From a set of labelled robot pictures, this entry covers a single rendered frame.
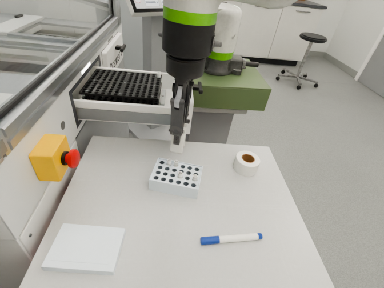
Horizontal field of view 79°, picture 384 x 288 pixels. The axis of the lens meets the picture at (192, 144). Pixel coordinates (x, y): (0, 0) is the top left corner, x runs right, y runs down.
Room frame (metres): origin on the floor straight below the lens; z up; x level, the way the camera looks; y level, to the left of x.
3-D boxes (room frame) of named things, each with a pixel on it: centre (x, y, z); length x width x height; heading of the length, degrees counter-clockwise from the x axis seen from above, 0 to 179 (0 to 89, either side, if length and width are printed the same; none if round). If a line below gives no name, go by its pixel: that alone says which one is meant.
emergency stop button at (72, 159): (0.34, 0.25, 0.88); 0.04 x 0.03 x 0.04; 7
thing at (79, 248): (0.21, 0.17, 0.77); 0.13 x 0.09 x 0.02; 94
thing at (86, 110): (0.67, 0.25, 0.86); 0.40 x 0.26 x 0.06; 97
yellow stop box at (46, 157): (0.34, 0.28, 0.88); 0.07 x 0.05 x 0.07; 7
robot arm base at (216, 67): (1.02, -0.11, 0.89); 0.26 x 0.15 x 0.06; 97
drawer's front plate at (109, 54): (0.97, 0.38, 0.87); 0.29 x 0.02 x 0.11; 7
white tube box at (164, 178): (0.42, 0.03, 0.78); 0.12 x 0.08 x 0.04; 86
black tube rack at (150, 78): (0.67, 0.24, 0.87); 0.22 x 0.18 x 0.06; 97
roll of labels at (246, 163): (0.51, -0.17, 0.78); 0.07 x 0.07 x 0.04
